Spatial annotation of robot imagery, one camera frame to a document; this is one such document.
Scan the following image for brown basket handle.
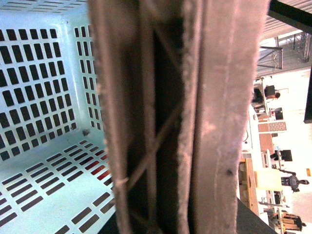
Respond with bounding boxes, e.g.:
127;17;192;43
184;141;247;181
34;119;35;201
88;0;272;234

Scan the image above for teal plastic shopping basket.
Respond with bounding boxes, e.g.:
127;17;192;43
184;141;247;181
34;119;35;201
0;0;115;234

